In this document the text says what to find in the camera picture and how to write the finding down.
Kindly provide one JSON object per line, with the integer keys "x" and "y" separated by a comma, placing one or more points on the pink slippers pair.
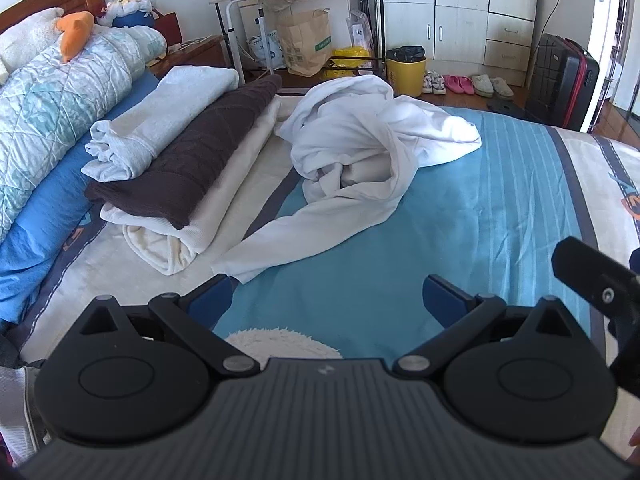
{"x": 459, "y": 85}

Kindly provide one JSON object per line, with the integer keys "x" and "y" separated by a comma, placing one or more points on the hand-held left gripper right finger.
{"x": 445, "y": 296}

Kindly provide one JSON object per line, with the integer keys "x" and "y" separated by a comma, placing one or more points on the white plush pillow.
{"x": 25, "y": 35}

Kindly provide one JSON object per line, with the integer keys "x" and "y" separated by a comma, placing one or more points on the yellow plastic bag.
{"x": 352, "y": 60}

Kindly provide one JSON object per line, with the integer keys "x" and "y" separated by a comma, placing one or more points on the orange plush toy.
{"x": 75, "y": 35}

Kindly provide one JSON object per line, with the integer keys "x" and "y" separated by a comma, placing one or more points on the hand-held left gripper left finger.
{"x": 210, "y": 300}

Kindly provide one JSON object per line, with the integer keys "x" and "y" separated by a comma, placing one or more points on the white fluffy cloth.
{"x": 282, "y": 345}

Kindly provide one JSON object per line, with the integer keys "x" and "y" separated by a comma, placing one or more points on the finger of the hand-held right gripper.
{"x": 590, "y": 275}

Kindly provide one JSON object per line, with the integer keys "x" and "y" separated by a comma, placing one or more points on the black suitcase red stripe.
{"x": 560, "y": 82}

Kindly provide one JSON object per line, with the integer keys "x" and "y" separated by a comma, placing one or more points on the folded light grey sweater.
{"x": 165, "y": 110}

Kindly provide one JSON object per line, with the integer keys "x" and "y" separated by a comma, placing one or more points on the striped patchwork bed sheet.
{"x": 450, "y": 210}

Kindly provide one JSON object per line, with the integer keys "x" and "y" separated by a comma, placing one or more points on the clear plastic bag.
{"x": 359, "y": 30}

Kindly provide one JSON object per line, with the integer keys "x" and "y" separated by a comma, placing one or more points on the wooden nightstand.
{"x": 200, "y": 55}

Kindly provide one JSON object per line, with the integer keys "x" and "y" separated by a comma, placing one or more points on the brown paper bag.
{"x": 302, "y": 42}

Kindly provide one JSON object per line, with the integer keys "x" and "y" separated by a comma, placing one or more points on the white sneakers pair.
{"x": 434, "y": 82}

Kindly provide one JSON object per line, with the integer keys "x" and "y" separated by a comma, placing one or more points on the dark red bag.
{"x": 167, "y": 25}

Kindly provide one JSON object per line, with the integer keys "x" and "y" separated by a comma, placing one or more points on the yellow trash bin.
{"x": 405, "y": 75}

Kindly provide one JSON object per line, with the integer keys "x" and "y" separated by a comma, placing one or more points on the white wardrobe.
{"x": 460, "y": 5}

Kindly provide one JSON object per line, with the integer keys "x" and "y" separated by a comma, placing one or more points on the folded dark brown garment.
{"x": 200, "y": 160}

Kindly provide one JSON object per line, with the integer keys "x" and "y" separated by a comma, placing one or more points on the black weight plate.
{"x": 505, "y": 106}

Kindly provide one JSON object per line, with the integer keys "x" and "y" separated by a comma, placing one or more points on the white towel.
{"x": 350, "y": 125}

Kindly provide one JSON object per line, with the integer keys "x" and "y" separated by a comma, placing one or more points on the beige slippers pair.
{"x": 492, "y": 87}

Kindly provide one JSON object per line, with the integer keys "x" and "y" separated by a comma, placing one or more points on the folded cream garment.
{"x": 215, "y": 215}

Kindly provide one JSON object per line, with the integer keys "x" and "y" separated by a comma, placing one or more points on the blue pillow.
{"x": 45, "y": 220}

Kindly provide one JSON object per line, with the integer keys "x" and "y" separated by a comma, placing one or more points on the grey white cloth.
{"x": 20, "y": 410}

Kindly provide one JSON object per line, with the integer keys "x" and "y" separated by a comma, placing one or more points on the light blue patterned quilt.
{"x": 50, "y": 110}

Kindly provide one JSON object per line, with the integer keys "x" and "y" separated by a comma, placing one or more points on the blue white patterned bag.
{"x": 265, "y": 50}

